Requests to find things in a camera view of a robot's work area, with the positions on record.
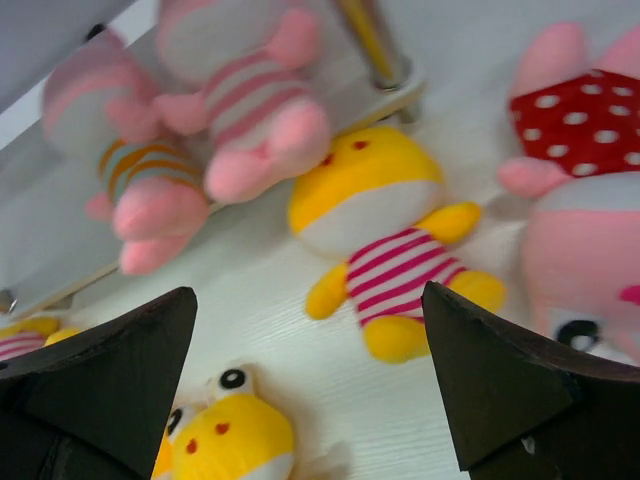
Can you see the yellow toy pink stripes face-down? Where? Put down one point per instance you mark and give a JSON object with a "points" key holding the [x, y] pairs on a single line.
{"points": [[32, 334]]}

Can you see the pink toy red polka shirt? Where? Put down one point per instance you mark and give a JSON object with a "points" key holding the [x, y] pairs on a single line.
{"points": [[578, 125]]}

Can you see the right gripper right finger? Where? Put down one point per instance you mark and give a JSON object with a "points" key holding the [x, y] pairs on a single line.
{"points": [[522, 406]]}

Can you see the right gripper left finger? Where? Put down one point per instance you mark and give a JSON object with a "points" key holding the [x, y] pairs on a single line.
{"points": [[95, 405]]}

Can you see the pink toy yellow striped shirt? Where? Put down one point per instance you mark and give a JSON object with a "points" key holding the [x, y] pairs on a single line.
{"points": [[96, 108]]}

